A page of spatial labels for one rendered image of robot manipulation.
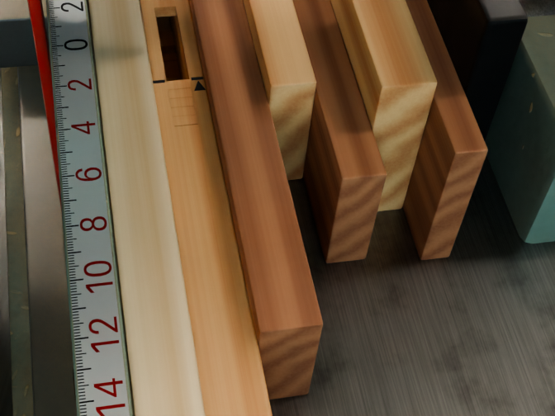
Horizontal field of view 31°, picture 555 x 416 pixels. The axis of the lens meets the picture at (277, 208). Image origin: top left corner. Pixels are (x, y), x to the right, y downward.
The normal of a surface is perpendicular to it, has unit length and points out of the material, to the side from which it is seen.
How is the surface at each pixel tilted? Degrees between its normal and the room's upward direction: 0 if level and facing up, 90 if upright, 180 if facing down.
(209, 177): 0
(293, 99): 90
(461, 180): 90
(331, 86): 0
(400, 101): 90
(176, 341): 0
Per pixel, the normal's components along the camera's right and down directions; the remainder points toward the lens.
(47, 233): 0.07, -0.61
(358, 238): 0.18, 0.79
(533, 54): -0.31, -0.52
